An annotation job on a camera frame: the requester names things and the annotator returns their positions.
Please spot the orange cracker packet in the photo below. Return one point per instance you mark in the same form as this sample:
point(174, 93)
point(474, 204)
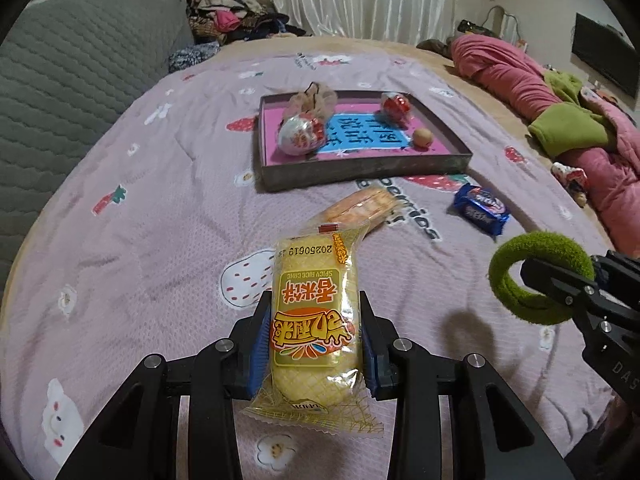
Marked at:
point(369, 207)

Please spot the pile of clothes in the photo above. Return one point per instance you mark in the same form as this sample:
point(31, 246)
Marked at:
point(227, 21)

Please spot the pink quilt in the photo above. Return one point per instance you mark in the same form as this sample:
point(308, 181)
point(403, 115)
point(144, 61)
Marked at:
point(517, 79)

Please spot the blue cookie packet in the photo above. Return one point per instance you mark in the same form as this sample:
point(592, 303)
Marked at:
point(482, 208)

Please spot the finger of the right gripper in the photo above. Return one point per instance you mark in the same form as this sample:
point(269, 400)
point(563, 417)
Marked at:
point(563, 286)

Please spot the small red white egg toy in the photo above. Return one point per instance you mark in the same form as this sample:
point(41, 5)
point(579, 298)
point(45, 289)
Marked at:
point(396, 107)

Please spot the black television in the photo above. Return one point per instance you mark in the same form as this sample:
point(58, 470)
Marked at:
point(602, 48)

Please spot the tan walnut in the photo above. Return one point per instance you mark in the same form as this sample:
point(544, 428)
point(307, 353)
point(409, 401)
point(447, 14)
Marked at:
point(422, 138)

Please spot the purple strawberry bed sheet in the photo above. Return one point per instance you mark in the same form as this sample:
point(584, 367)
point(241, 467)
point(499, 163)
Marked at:
point(161, 238)

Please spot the grey quilted headboard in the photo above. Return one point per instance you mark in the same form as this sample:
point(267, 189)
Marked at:
point(69, 69)

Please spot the dark floral cloth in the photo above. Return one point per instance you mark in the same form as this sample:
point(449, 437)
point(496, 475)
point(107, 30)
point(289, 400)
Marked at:
point(192, 55)

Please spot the green fleece blanket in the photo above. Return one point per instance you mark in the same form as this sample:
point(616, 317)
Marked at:
point(568, 125)

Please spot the yellow packaged cake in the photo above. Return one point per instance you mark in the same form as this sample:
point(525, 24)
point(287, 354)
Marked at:
point(315, 372)

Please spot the green fuzzy hair scrunchie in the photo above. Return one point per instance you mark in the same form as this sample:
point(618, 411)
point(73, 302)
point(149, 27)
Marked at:
point(507, 285)

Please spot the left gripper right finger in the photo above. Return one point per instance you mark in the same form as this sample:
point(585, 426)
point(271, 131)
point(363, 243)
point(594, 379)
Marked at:
point(493, 435)

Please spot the shallow box tray pink base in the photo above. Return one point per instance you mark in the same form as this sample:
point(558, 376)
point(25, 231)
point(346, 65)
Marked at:
point(361, 144)

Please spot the red white egg toy packet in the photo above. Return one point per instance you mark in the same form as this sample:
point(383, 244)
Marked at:
point(301, 134)

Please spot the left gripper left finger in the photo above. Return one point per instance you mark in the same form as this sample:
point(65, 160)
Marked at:
point(135, 436)

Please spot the beige mesh scrunchie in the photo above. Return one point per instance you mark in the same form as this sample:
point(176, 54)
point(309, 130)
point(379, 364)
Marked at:
point(318, 100)

